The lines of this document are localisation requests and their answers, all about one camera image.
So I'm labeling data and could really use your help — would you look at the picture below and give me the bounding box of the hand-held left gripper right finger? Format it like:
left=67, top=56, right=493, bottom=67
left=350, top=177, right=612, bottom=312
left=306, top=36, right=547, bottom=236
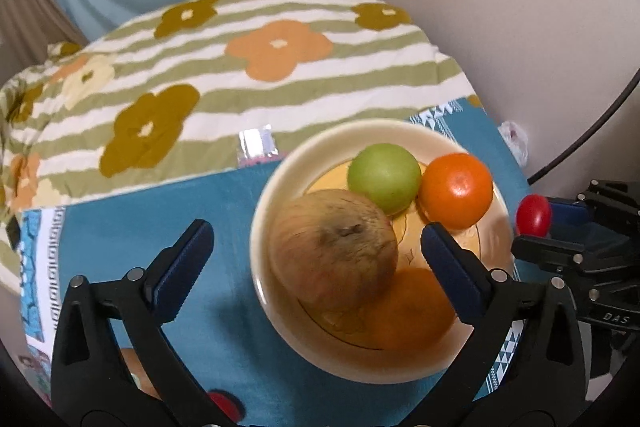
left=405, top=222, right=588, bottom=427

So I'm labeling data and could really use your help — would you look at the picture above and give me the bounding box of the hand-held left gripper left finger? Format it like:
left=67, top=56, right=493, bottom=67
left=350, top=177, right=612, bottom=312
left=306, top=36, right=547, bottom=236
left=50, top=218, right=236, bottom=427

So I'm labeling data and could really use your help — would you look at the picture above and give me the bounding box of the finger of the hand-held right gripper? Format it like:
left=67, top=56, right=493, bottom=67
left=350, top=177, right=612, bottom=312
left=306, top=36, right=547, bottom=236
left=511, top=234, right=601, bottom=278
left=547, top=179, right=640, bottom=230

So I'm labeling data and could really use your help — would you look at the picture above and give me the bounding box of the small red tomato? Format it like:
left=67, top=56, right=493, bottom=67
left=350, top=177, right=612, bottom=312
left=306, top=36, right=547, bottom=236
left=207, top=389, right=243, bottom=423
left=516, top=194, right=552, bottom=236

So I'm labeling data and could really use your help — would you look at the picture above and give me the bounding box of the large orange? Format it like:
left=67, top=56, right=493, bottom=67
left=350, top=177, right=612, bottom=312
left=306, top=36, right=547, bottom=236
left=360, top=267, right=458, bottom=353

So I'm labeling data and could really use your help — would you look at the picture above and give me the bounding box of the small tangerine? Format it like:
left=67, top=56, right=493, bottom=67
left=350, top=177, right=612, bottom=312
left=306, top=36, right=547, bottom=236
left=417, top=153, right=494, bottom=230

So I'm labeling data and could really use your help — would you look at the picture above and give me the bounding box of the cream bowl with duck print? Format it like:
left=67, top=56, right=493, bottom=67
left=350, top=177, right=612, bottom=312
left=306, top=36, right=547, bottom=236
left=249, top=119, right=516, bottom=383

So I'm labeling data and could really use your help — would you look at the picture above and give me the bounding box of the green round fruit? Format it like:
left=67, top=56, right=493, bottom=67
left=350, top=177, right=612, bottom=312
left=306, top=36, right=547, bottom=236
left=347, top=143, right=422, bottom=215

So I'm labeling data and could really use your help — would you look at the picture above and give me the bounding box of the brownish red apple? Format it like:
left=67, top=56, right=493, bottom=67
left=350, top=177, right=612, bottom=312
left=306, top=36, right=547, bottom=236
left=268, top=189, right=399, bottom=312

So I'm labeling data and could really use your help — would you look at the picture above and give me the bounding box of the blue towel with white band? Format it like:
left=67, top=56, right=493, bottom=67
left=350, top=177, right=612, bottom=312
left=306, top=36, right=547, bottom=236
left=50, top=97, right=531, bottom=427

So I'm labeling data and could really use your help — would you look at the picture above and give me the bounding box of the white plastic bag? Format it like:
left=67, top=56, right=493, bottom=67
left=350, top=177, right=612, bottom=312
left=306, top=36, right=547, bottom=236
left=499, top=121, right=528, bottom=165

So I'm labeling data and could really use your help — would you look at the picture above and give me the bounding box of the silver foil packet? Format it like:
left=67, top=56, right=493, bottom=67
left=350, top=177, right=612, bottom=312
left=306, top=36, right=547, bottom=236
left=237, top=125, right=280, bottom=168

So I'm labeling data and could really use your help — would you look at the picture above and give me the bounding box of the floral striped blanket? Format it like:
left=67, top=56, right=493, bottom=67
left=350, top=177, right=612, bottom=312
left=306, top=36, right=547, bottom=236
left=0, top=0, right=476, bottom=295

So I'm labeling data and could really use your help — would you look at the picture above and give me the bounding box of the beige curtain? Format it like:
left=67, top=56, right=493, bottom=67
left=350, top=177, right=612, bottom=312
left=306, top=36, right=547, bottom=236
left=0, top=0, right=88, bottom=72

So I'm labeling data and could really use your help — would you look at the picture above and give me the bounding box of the black cable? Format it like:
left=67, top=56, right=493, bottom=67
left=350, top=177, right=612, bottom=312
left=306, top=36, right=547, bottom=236
left=527, top=69, right=640, bottom=185

